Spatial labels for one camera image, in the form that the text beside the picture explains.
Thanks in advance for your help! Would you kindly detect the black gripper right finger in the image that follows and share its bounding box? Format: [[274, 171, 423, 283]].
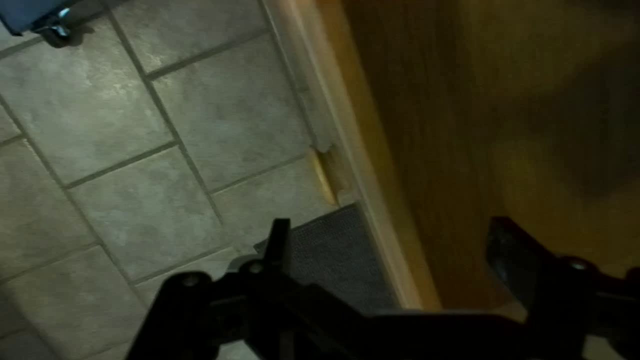
[[486, 216, 640, 360]]

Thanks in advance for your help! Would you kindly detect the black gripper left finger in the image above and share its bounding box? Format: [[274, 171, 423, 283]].
[[127, 216, 376, 360]]

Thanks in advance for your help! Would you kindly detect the grey floor mat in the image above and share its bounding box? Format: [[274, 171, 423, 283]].
[[256, 201, 402, 316]]

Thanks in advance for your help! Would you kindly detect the wooden dresser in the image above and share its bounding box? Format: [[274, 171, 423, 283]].
[[263, 0, 640, 316]]

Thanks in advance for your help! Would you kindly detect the blue wheeled object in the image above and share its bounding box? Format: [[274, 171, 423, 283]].
[[0, 0, 87, 48]]

